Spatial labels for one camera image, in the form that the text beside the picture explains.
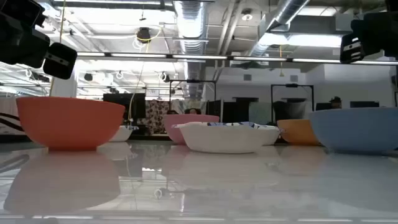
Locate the black metal rig frame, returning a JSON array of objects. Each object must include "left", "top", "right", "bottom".
[
  {"left": 271, "top": 83, "right": 315, "bottom": 122},
  {"left": 169, "top": 80, "right": 218, "bottom": 123}
]

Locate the silver ribbed ceiling duct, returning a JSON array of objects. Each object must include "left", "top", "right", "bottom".
[{"left": 173, "top": 0, "right": 208, "bottom": 99}]

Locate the frame bar with light strips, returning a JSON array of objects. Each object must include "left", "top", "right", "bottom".
[{"left": 76, "top": 51, "right": 398, "bottom": 67}]

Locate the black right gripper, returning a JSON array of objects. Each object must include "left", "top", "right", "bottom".
[{"left": 340, "top": 0, "right": 398, "bottom": 65}]

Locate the white bowl blue patterned rim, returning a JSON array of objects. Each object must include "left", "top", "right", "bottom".
[
  {"left": 108, "top": 124, "right": 139, "bottom": 143},
  {"left": 173, "top": 121, "right": 281, "bottom": 154}
]

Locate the black round ceiling device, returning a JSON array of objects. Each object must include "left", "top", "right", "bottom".
[{"left": 136, "top": 27, "right": 152, "bottom": 44}]

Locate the blue plastic bowl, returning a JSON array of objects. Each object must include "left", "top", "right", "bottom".
[{"left": 309, "top": 107, "right": 398, "bottom": 154}]

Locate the yellow-orange plastic bowl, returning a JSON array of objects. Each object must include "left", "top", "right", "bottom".
[{"left": 277, "top": 119, "right": 320, "bottom": 146}]

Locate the silver slanted ceiling duct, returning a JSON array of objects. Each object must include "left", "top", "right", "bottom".
[{"left": 248, "top": 0, "right": 312, "bottom": 58}]

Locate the red-orange plastic bowl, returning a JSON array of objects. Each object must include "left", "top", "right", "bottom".
[{"left": 16, "top": 96, "right": 126, "bottom": 151}]

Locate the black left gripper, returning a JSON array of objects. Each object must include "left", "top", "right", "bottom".
[{"left": 0, "top": 0, "right": 78, "bottom": 80}]

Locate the white banner with black logo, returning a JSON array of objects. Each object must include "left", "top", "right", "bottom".
[{"left": 0, "top": 98, "right": 26, "bottom": 136}]

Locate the floral patterned curtain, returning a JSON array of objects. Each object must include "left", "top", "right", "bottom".
[{"left": 141, "top": 99, "right": 170, "bottom": 135}]

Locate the pink plastic bowl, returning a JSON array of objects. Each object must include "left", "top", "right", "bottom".
[{"left": 164, "top": 114, "right": 220, "bottom": 145}]

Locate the black aluminium table frame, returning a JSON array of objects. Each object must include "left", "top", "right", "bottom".
[{"left": 0, "top": 133, "right": 321, "bottom": 146}]

